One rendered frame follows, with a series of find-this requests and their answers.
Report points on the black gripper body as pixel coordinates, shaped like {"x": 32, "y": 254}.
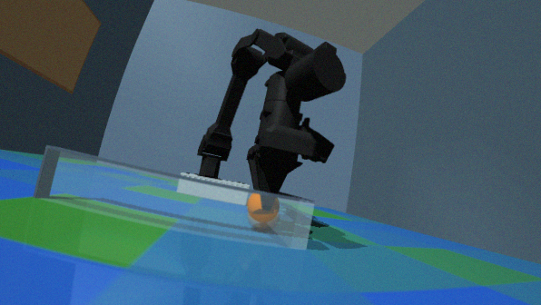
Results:
{"x": 278, "y": 135}

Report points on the low clear corner walls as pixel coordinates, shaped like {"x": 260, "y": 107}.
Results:
{"x": 165, "y": 202}

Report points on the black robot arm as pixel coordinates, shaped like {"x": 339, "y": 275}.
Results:
{"x": 307, "y": 74}

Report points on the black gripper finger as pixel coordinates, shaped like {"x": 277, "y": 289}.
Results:
{"x": 272, "y": 171}
{"x": 254, "y": 176}

